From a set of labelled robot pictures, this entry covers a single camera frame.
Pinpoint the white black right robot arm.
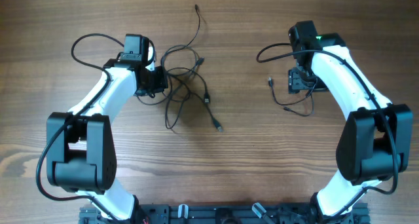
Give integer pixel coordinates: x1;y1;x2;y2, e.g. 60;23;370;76
288;21;413;219

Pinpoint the thin black short cable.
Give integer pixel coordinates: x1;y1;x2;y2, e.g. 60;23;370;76
267;76;319;117

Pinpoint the black USB cable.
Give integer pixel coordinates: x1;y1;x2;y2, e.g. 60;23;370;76
136;4;225;133

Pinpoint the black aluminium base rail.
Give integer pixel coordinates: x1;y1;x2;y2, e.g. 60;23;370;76
78;203;371;224

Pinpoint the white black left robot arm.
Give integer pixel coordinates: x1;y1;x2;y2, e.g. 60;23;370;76
35;34;168;223

